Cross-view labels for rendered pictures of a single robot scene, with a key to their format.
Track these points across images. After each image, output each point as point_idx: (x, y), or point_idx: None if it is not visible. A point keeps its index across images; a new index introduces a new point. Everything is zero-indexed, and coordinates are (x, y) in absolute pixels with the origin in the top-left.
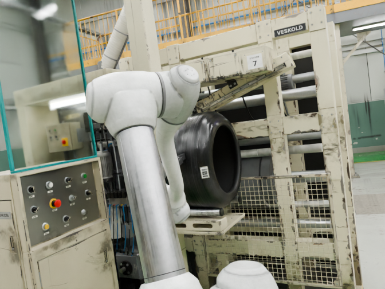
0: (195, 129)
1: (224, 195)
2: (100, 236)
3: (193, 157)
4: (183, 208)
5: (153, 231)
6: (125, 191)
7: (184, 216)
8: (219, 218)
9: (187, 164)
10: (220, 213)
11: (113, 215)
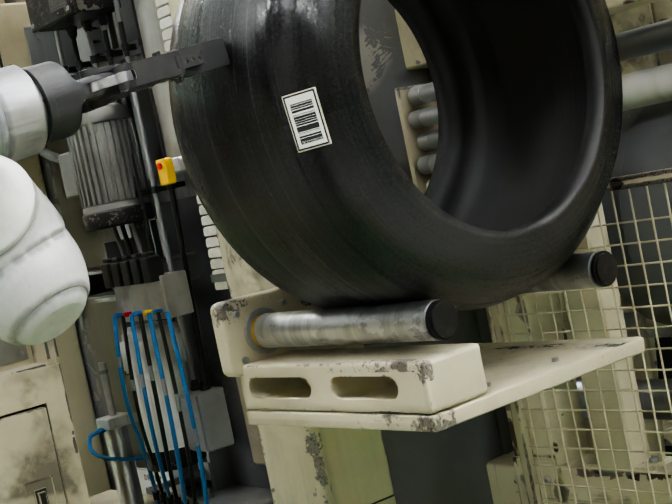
0: None
1: (463, 238)
2: (13, 431)
3: (257, 50)
4: (17, 264)
5: None
6: (151, 254)
7: (27, 304)
8: (436, 352)
9: (238, 88)
10: (432, 326)
11: (126, 355)
